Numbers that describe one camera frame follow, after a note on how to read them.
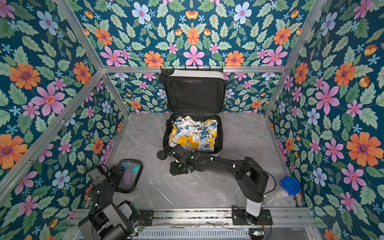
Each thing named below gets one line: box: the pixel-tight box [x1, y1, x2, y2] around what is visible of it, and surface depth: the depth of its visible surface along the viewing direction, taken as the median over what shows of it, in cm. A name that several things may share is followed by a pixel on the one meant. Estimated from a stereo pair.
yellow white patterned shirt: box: [168, 115, 218, 152], surface depth 100 cm
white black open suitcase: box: [156, 68, 226, 160], surface depth 93 cm
